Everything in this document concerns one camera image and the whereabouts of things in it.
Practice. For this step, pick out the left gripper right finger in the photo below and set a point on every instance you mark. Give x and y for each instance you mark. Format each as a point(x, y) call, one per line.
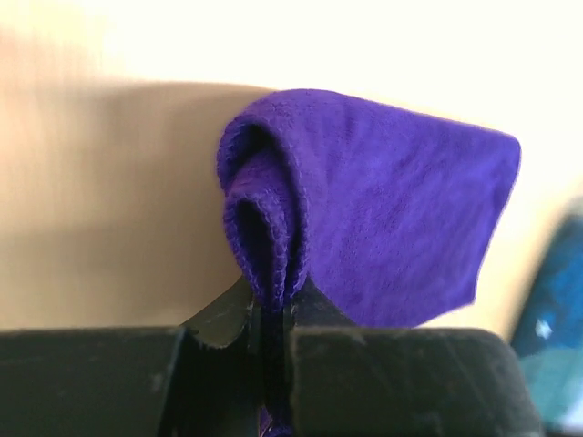
point(348, 380)

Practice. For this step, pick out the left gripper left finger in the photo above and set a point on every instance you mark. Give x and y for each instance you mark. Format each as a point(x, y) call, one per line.
point(195, 379)

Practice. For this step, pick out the purple towel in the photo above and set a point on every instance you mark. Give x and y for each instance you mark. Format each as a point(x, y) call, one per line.
point(385, 211)

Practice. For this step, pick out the blue towel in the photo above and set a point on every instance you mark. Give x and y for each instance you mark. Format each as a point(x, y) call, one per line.
point(552, 314)

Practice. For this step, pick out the teal translucent plastic bin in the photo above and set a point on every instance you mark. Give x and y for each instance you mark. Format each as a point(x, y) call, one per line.
point(554, 380)

